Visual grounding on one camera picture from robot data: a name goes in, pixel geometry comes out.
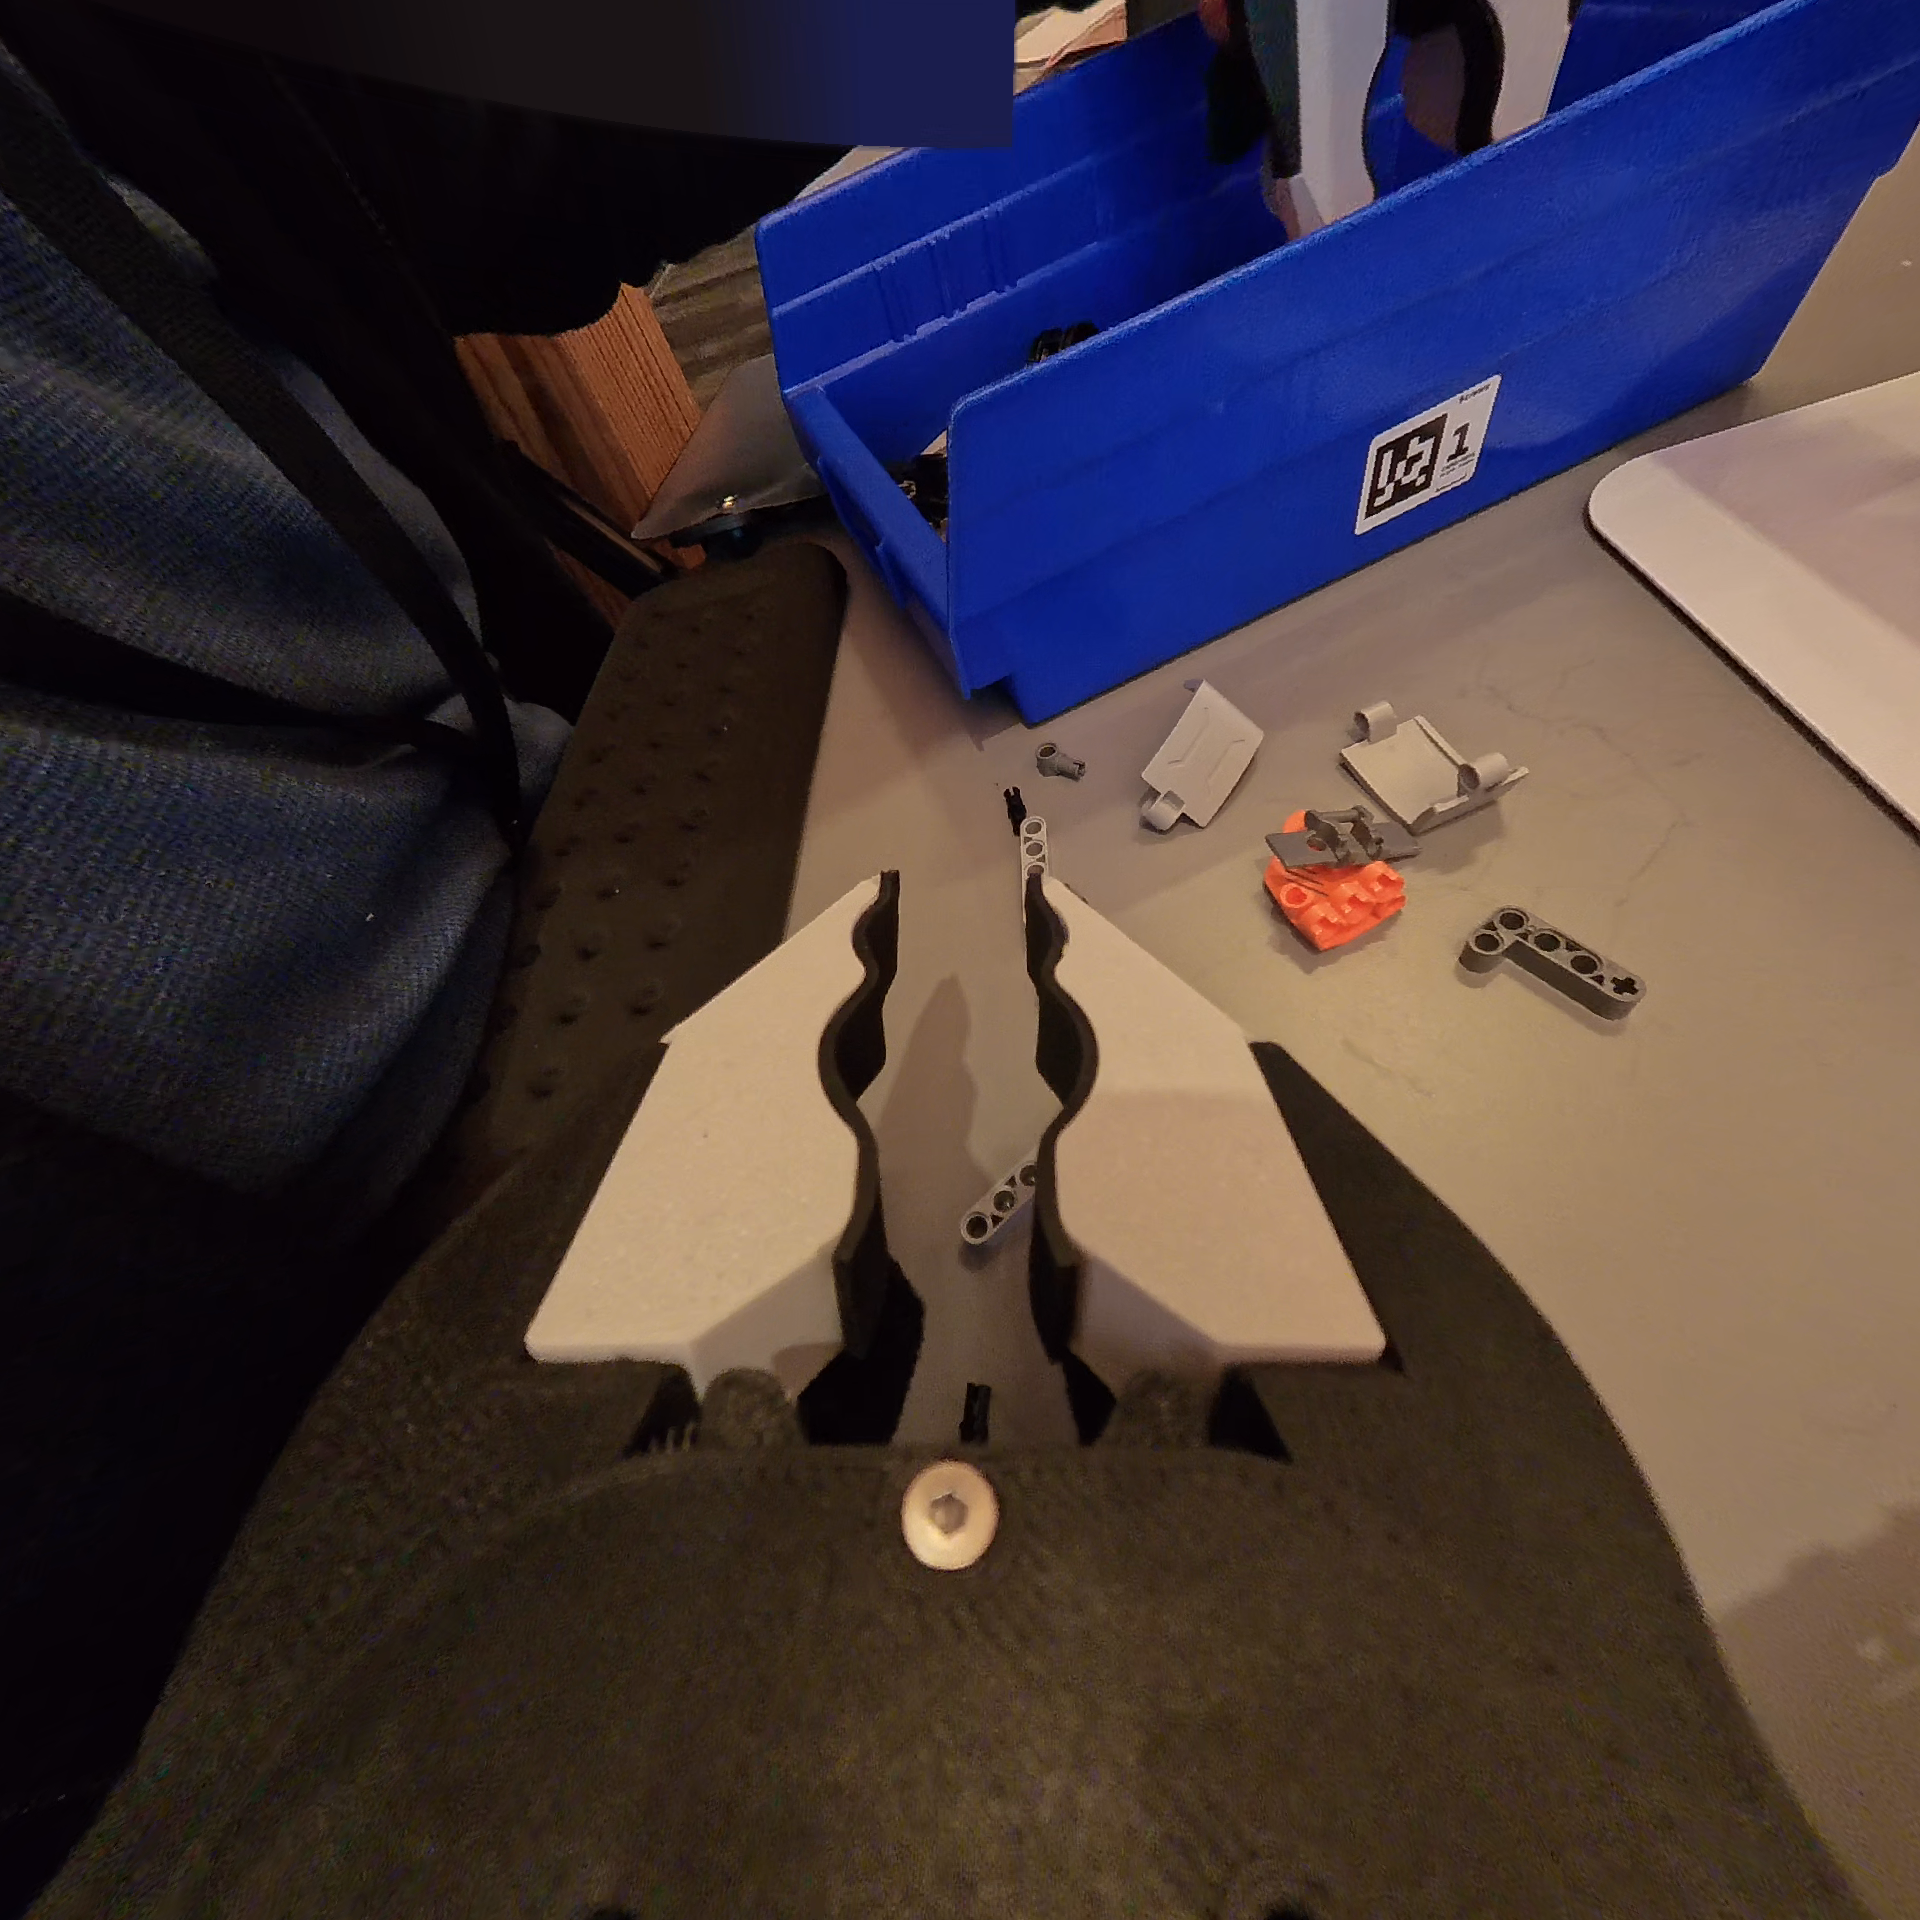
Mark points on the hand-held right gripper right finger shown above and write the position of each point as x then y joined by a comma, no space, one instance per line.
1200,1200

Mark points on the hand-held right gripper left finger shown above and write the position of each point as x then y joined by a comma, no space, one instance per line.
705,1200

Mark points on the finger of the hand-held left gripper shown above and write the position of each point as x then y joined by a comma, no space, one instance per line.
1530,61
1332,105

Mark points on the long grey toy beam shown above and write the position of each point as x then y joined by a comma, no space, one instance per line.
996,1204

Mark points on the orange pointed toy panel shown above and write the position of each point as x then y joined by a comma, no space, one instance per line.
1336,909

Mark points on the grey toy beam with holes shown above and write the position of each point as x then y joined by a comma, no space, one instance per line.
1036,849

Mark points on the dark grey toy plate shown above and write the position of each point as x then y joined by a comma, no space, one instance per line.
1343,837

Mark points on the blue plastic bin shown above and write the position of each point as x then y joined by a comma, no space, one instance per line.
1200,495

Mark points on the grey bent toy beam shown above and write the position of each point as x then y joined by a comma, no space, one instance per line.
1553,960

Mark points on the grey long toy panel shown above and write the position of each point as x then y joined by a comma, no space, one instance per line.
1424,773

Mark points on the pile of toy building parts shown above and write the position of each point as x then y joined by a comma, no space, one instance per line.
921,481

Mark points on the white printed tag label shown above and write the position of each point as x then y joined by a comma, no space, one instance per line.
1468,441

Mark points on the grey curved toy panel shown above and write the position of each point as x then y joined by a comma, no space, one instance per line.
1207,750

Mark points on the grey toy connector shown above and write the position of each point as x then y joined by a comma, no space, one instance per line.
1059,762

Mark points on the black dimpled pad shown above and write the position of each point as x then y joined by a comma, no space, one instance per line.
690,720

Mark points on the white desk stand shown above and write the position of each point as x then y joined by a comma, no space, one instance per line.
1785,570

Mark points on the metal plate with caster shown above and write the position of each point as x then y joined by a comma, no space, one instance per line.
744,450

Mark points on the ribbed wooden cabinet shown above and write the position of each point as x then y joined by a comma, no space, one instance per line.
600,405

